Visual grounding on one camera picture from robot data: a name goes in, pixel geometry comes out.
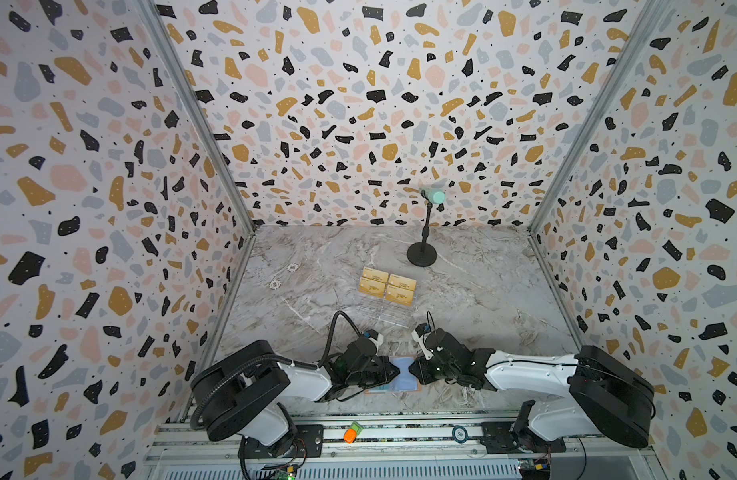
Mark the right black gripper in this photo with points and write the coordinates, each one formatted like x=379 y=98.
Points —
x=432 y=367

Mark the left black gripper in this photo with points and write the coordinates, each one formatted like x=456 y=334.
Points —
x=385 y=366

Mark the pink leather card holder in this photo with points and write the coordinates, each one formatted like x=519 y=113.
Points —
x=404 y=382

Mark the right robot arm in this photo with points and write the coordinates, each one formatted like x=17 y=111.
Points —
x=589 y=393

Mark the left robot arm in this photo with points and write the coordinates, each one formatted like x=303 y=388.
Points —
x=244 y=393

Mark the clear acrylic card stand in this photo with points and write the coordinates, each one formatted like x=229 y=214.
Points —
x=383 y=297

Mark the gold card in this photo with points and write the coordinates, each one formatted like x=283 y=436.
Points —
x=402 y=282
x=375 y=275
x=399 y=296
x=371 y=288

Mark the gold card back right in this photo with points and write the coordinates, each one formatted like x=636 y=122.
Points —
x=402 y=282

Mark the gold card back left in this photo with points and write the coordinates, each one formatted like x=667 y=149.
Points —
x=375 y=275

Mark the orange green small tool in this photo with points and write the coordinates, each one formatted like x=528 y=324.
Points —
x=352 y=432

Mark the black microphone stand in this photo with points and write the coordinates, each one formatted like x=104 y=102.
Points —
x=421 y=253

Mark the mint green microphone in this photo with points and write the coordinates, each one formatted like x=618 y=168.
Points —
x=434 y=196

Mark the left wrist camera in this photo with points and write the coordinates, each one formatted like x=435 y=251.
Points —
x=374 y=337

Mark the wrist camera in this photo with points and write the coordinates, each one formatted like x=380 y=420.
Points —
x=422 y=335
x=374 y=337

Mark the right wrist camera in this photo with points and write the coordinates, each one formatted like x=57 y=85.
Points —
x=422 y=335

